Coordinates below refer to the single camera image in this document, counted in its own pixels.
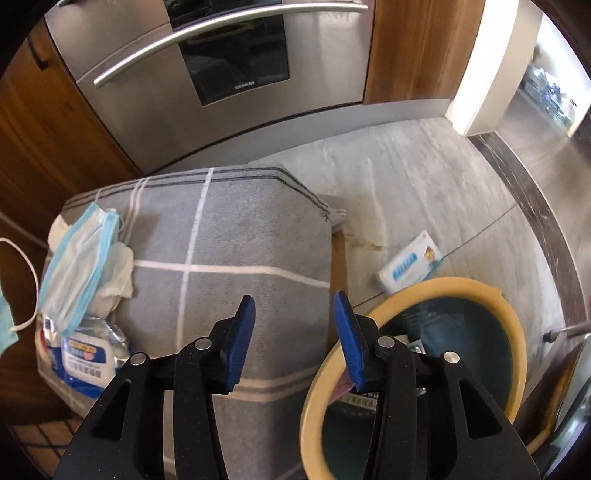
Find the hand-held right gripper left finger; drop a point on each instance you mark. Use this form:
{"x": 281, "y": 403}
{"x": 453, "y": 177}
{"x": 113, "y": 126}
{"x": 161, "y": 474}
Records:
{"x": 240, "y": 341}

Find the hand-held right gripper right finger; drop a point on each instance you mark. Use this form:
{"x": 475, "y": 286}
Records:
{"x": 351, "y": 341}

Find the white cartoon medicine box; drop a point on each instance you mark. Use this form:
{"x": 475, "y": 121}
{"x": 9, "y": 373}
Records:
{"x": 406, "y": 267}

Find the blue bin with yellow rim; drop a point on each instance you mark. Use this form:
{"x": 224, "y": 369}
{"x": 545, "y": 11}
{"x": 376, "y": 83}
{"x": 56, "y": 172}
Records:
{"x": 461, "y": 323}

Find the grey checked blanket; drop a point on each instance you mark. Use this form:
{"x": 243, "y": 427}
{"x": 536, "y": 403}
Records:
{"x": 258, "y": 230}

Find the crumpled white tissue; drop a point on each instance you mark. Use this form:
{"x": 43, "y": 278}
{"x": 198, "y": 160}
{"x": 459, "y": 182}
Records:
{"x": 117, "y": 277}

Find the blue wet wipes pack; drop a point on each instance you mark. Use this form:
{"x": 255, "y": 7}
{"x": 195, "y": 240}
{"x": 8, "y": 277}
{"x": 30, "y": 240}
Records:
{"x": 87, "y": 360}

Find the metal pole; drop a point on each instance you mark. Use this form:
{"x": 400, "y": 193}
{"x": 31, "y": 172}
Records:
{"x": 568, "y": 330}

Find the stainless steel built-in oven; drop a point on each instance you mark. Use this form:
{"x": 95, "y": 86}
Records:
{"x": 138, "y": 115}

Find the wide wooden kitchen cabinet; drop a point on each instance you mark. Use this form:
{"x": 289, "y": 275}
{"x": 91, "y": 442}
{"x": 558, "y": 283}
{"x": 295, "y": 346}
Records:
{"x": 46, "y": 138}

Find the narrow wooden cabinet door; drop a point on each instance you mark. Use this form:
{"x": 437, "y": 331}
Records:
{"x": 415, "y": 46}

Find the cluster of water bottles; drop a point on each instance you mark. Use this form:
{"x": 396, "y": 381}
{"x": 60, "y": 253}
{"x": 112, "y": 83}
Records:
{"x": 549, "y": 92}

